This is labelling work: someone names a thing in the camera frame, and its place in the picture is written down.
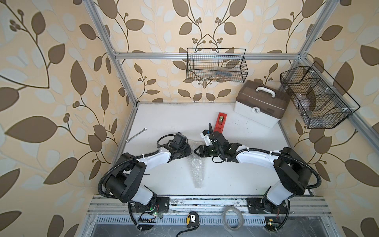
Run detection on clear packing tape roll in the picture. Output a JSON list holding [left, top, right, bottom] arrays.
[[222, 206, 244, 231]]

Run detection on black wire basket back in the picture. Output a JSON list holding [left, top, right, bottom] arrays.
[[186, 47, 249, 83]]

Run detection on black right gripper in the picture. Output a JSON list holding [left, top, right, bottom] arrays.
[[193, 144, 223, 158]]

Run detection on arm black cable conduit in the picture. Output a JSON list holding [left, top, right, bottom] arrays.
[[97, 134, 178, 199], [208, 122, 322, 190]]

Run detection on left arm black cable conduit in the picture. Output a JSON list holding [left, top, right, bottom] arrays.
[[97, 134, 178, 199]]

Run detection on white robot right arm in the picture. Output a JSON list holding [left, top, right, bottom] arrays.
[[194, 130, 312, 206]]

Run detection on black wire basket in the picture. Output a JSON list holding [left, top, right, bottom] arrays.
[[280, 61, 360, 129], [186, 47, 249, 83]]

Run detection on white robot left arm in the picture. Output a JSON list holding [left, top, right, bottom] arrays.
[[98, 132, 191, 206]]

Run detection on aluminium frame rail front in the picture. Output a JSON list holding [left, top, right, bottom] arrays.
[[87, 196, 332, 226]]

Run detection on black wire basket right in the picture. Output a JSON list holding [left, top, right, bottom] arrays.
[[280, 61, 360, 129]]

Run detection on red tape dispenser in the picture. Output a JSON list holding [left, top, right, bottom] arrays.
[[214, 113, 227, 133]]

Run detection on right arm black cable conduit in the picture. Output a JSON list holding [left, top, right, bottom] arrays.
[[208, 122, 322, 190]]

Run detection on white brown storage box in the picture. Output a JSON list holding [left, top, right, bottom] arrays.
[[234, 80, 290, 128]]

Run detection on yellow black tape measure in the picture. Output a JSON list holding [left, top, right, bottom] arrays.
[[186, 211, 200, 229]]

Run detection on clear bubble wrap sheet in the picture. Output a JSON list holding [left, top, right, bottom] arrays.
[[188, 140, 205, 189]]

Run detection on silver wrench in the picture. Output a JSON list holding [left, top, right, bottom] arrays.
[[126, 127, 148, 143]]

